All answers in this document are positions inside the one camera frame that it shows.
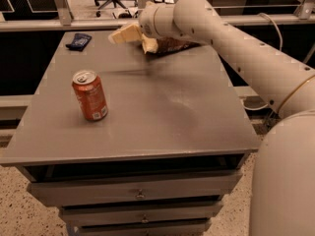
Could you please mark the grey metal railing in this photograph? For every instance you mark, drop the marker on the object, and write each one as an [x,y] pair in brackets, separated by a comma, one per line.
[68,19]

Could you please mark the blue rxbar blueberry bar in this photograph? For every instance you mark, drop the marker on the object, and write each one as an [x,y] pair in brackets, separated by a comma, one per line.
[79,42]

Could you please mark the brown chip bag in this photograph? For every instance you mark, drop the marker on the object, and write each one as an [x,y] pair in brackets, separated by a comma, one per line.
[168,45]

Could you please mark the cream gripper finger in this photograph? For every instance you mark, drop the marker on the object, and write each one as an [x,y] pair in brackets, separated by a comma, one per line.
[149,44]
[128,33]

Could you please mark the grey drawer cabinet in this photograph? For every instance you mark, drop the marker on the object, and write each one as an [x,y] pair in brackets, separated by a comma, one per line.
[171,114]

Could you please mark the orange soda can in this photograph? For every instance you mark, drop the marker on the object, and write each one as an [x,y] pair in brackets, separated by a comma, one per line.
[89,92]

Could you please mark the grey drawer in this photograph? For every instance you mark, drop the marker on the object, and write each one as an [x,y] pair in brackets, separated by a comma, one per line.
[143,213]
[132,189]
[160,228]

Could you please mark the middle grey drawer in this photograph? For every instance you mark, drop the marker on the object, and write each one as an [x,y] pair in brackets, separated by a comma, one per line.
[143,213]

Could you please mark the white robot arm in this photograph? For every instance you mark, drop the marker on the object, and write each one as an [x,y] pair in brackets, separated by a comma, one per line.
[283,189]

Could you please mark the bottom grey drawer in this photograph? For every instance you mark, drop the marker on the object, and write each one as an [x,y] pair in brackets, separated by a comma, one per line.
[160,228]

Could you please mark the top grey drawer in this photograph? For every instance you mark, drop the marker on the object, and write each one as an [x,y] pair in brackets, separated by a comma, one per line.
[132,189]

